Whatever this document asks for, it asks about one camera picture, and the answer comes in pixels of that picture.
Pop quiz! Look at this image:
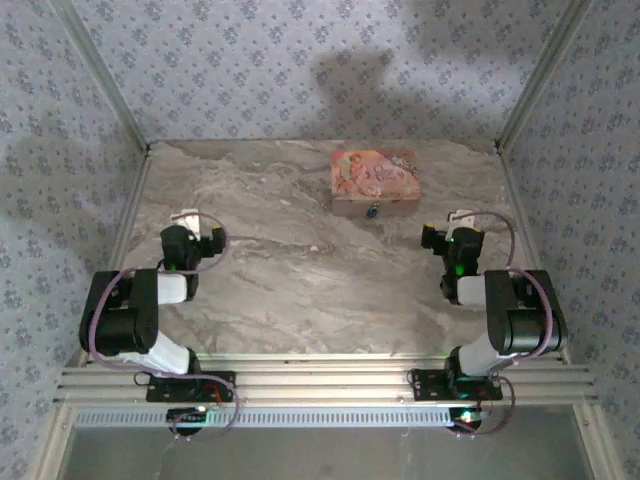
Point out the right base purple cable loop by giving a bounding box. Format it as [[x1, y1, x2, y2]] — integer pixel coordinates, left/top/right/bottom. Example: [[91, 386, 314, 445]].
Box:
[[452, 374, 517, 442]]

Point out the aluminium frame leg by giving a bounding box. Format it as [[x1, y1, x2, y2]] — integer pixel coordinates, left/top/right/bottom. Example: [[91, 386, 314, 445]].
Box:
[[29, 404, 76, 480], [573, 403, 626, 480]]

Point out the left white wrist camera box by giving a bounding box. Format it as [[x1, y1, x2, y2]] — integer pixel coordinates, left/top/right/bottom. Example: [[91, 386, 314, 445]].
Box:
[[169, 208, 202, 239]]

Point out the aluminium side rail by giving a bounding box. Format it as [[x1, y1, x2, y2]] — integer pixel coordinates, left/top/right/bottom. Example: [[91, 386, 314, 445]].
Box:
[[497, 147, 571, 364], [74, 147, 154, 364]]

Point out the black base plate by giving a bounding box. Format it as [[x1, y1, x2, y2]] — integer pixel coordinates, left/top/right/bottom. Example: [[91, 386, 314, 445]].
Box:
[[408, 368, 504, 402], [145, 370, 237, 404]]

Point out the right controller board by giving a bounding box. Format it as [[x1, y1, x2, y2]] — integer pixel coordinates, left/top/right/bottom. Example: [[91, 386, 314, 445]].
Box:
[[448, 407, 489, 431]]

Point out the left controller board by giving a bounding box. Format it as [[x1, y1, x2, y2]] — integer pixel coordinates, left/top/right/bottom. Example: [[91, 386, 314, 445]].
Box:
[[166, 405, 210, 424]]

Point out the pink decorated wooden box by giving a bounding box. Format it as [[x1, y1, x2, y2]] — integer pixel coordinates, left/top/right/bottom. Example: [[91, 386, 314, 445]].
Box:
[[329, 149, 422, 219]]

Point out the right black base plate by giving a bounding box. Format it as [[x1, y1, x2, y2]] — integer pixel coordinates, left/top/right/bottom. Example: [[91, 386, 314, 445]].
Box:
[[408, 368, 504, 402]]

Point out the aluminium corner post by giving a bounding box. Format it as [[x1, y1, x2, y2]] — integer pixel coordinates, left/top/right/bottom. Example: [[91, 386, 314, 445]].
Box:
[[494, 0, 596, 154], [48, 0, 152, 154]]

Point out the controller board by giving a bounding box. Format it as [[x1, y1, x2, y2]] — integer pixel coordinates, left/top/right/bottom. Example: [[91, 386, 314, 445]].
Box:
[[448, 407, 489, 431], [166, 405, 210, 424]]

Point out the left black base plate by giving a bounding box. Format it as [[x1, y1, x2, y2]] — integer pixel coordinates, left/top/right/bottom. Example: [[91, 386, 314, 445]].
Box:
[[145, 370, 237, 404]]

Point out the aluminium mounting rail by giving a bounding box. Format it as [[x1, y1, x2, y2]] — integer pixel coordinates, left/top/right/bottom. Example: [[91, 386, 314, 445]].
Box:
[[53, 353, 599, 405]]

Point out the slotted grey cable duct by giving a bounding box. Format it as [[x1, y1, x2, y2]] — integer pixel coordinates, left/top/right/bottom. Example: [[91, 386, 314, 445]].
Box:
[[74, 405, 454, 430]]

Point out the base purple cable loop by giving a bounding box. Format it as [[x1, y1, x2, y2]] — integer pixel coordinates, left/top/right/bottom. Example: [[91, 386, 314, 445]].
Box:
[[169, 372, 242, 444], [452, 374, 517, 442]]

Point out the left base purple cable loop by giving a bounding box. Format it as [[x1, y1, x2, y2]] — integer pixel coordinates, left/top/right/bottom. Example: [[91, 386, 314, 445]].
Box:
[[169, 372, 242, 444]]

